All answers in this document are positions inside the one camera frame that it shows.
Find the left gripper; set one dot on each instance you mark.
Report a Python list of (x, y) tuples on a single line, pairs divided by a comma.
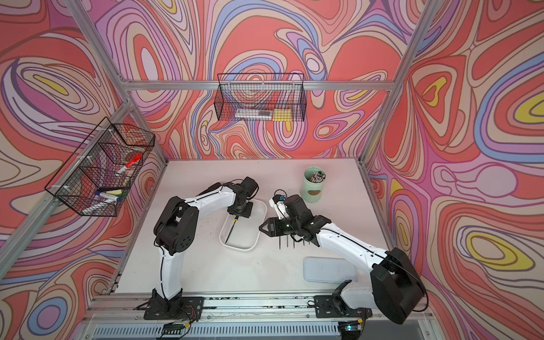
[(247, 213)]

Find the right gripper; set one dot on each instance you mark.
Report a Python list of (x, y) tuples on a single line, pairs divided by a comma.
[(272, 233)]

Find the file tool six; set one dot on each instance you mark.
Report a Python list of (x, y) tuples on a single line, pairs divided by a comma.
[(231, 229)]

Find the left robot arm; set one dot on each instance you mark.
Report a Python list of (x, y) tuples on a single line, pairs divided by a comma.
[(176, 227)]

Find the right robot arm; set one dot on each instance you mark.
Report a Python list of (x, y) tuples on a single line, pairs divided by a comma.
[(393, 285)]

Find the white plastic storage box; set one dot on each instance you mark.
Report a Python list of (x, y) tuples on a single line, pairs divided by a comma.
[(246, 233)]

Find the translucent box lid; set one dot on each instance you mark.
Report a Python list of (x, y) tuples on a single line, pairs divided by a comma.
[(328, 270)]

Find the yellow box in basket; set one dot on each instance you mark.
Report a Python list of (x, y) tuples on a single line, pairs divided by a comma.
[(282, 115)]

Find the black stapler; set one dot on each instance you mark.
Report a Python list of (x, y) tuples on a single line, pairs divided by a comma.
[(211, 188)]

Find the green pen cup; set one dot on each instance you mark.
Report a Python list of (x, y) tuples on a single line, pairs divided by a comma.
[(311, 193)]

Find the pens in cup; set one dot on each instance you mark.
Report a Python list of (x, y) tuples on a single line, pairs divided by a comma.
[(318, 177)]

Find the red marker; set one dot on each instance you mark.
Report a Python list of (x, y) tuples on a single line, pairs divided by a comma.
[(134, 161)]

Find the blue white marker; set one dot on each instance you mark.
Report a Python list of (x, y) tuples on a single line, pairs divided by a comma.
[(108, 197)]

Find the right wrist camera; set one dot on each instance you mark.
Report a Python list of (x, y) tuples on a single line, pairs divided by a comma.
[(278, 204)]

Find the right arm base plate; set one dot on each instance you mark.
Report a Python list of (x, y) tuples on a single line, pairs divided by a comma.
[(332, 306)]

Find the black wire basket back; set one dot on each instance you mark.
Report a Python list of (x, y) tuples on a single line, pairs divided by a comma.
[(254, 96)]

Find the black wire basket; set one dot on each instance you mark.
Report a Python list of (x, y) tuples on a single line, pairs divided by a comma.
[(254, 96), (93, 166)]

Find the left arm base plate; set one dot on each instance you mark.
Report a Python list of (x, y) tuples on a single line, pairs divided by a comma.
[(176, 309)]

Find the black wire basket left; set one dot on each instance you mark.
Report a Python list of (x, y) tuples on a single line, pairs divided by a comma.
[(93, 166)]

